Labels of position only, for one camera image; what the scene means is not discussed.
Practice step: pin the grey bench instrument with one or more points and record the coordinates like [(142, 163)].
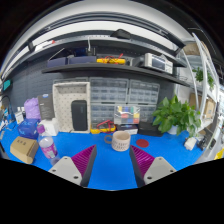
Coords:
[(149, 60)]

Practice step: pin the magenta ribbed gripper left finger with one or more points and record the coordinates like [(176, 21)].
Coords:
[(78, 168)]

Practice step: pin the grey parts drawer cabinet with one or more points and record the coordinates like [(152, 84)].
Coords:
[(107, 93)]

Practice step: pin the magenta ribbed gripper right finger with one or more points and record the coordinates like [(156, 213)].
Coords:
[(148, 169)]

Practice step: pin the black rectangular speaker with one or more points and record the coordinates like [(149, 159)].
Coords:
[(79, 115)]

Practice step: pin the purple plastic bag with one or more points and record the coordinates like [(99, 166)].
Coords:
[(31, 107)]

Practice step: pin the yellow red multimeter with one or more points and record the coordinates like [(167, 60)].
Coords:
[(107, 126)]

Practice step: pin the yellow tool on shelf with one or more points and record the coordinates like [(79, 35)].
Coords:
[(112, 60)]

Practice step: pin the white shelving rack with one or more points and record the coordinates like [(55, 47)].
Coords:
[(207, 94)]

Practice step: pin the green potted plant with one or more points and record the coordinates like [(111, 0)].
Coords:
[(173, 113)]

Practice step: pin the black wall shelf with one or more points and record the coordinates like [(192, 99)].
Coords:
[(115, 68)]

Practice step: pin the clear plastic water bottle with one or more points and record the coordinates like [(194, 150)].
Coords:
[(47, 145)]

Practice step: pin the beige ceramic mug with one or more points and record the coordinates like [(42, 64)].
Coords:
[(119, 140)]

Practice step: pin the dark flat box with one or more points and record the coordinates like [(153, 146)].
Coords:
[(146, 128)]

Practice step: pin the white small box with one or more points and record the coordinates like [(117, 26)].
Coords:
[(51, 126)]

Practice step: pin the red round coaster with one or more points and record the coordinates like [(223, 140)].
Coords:
[(142, 143)]

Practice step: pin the black card box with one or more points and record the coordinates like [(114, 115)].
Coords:
[(46, 108)]

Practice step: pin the blue plastic bag package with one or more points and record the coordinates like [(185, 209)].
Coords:
[(28, 128)]

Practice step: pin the clear box of coloured parts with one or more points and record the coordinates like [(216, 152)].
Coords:
[(126, 114)]

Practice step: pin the brown cardboard box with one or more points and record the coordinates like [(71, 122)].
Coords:
[(24, 149)]

